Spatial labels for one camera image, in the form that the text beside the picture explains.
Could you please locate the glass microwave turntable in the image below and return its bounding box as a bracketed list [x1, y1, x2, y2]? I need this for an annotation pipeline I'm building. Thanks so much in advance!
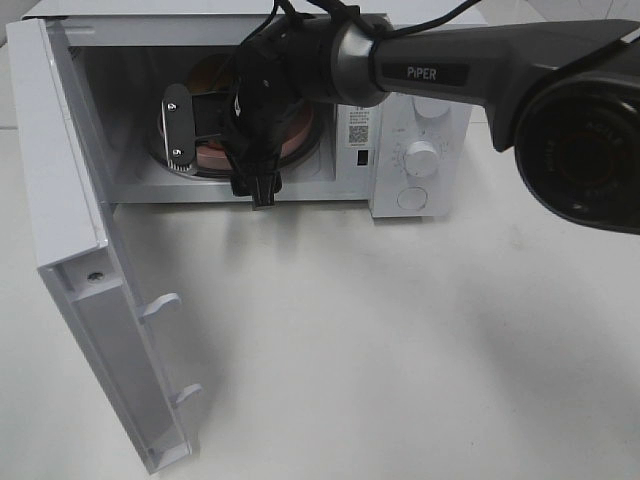
[145, 99, 324, 180]

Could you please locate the round white door button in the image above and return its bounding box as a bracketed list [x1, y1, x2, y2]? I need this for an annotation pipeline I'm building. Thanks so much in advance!
[397, 187, 428, 211]

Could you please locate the white microwave oven body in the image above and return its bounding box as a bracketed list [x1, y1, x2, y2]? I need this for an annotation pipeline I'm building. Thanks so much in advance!
[7, 1, 471, 225]

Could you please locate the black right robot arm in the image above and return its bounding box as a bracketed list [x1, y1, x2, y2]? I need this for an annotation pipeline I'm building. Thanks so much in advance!
[192, 2, 639, 234]

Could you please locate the pink round plate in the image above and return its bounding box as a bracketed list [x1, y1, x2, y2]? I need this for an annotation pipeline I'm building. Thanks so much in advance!
[156, 99, 315, 174]

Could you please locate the white microwave door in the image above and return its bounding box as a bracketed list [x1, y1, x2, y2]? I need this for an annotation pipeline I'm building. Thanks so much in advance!
[7, 18, 200, 473]

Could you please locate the burger with lettuce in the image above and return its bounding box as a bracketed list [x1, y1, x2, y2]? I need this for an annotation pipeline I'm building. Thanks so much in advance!
[186, 54, 230, 94]

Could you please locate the upper white power knob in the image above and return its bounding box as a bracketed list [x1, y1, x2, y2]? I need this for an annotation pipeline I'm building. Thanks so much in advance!
[413, 96, 451, 120]

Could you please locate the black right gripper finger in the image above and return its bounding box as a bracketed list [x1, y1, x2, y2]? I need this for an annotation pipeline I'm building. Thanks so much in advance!
[214, 53, 245, 94]
[229, 151, 282, 210]

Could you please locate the white warning label sticker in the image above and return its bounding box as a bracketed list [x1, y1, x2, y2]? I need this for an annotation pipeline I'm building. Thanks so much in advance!
[344, 106, 371, 149]

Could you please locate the white timer knob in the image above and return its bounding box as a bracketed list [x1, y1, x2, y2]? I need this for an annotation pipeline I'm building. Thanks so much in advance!
[404, 141, 440, 178]

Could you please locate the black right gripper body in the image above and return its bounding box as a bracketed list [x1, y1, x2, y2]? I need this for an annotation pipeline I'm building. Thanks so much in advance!
[189, 79, 305, 165]

